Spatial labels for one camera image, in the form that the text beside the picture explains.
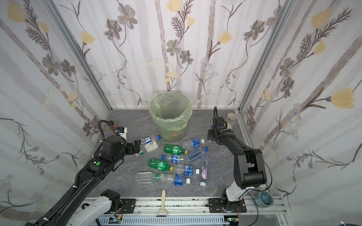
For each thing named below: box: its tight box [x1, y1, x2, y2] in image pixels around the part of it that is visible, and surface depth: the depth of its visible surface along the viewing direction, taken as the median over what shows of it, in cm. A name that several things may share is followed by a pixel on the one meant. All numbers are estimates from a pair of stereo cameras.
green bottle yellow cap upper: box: [163, 144, 189, 155], surface depth 92 cm
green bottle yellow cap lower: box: [148, 158, 174, 172], surface depth 86 cm
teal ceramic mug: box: [253, 191, 275, 209], surface depth 74 cm
